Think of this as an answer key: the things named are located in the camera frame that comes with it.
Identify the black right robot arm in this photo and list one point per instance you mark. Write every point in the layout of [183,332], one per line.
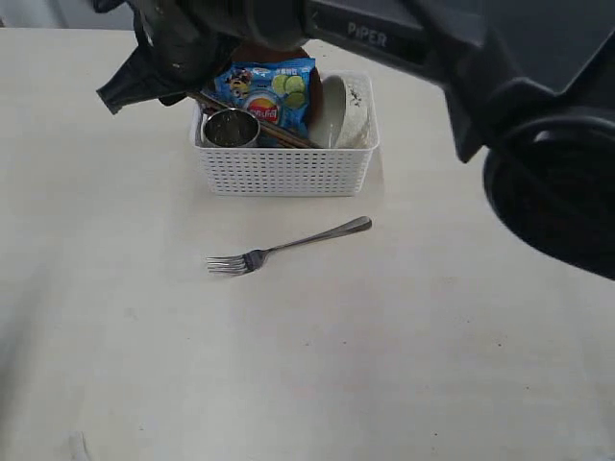
[530,81]

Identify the brown wooden chopstick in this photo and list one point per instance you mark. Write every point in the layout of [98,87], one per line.
[297,141]
[265,139]

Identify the white perforated plastic basket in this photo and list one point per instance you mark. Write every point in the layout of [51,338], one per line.
[260,171]

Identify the brown wooden chopstick lower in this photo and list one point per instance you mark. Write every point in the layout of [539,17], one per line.
[265,139]

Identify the stainless steel fork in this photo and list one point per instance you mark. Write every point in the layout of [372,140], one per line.
[238,265]

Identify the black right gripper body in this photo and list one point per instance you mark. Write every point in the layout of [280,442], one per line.
[175,55]

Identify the blue chips snack bag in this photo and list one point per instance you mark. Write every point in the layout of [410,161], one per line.
[275,92]

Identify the round brown wooden plate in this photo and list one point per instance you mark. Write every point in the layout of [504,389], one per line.
[249,51]

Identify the brown wooden chopstick upper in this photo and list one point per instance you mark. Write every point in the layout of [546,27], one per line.
[297,141]

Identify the stainless steel cup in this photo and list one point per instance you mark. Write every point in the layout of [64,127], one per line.
[230,128]

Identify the white floral ceramic bowl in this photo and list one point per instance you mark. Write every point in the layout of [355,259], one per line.
[355,124]

